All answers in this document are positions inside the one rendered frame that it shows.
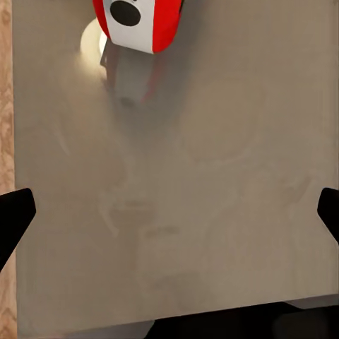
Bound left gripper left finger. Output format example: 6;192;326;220
0;188;36;271

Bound radio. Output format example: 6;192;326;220
93;0;184;54

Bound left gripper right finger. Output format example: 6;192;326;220
317;187;339;243

